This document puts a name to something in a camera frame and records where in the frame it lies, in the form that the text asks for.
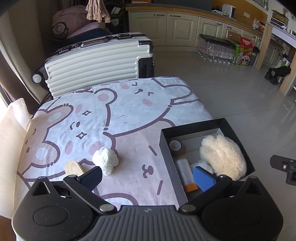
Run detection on white yarn ball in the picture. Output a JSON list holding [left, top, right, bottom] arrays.
[[92, 147, 119, 176]]

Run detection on brown tape roll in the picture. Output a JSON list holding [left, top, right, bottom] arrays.
[[169, 140, 182, 152]]

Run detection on white toaster appliance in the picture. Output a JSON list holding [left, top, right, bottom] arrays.
[[222, 4, 236, 19]]

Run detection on light wooden board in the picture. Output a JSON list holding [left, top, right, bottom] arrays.
[[64, 160, 85, 176]]

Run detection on black shoes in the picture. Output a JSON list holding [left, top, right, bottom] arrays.
[[264, 66, 291, 85]]

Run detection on cream kitchen cabinets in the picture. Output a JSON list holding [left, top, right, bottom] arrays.
[[125, 6, 285, 68]]

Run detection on wooden table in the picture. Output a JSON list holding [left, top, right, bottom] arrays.
[[254, 21, 296, 96]]

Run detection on white ribbed suitcase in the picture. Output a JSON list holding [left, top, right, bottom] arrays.
[[32, 33, 154, 98]]

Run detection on black trash bin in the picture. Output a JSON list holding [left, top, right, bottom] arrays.
[[248, 46, 260, 66]]

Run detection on black storage box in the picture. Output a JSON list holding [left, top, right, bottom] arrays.
[[159, 118, 255, 205]]

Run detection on water bottle pack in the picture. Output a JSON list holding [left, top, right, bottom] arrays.
[[198, 34, 236, 64]]

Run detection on hanging beige tassel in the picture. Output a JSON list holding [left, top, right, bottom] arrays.
[[85, 0, 111, 23]]

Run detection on cartoon bear bed sheet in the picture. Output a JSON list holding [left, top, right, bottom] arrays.
[[15, 77, 211, 206]]

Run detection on white folded cloth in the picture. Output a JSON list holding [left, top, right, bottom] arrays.
[[190, 160, 214, 174]]

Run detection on white fluffy plush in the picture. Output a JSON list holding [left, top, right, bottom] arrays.
[[200, 135, 247, 181]]

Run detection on brown curtain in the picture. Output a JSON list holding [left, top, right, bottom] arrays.
[[0, 54, 39, 114]]

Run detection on red green snack carton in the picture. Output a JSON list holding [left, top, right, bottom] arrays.
[[233, 37, 253, 66]]

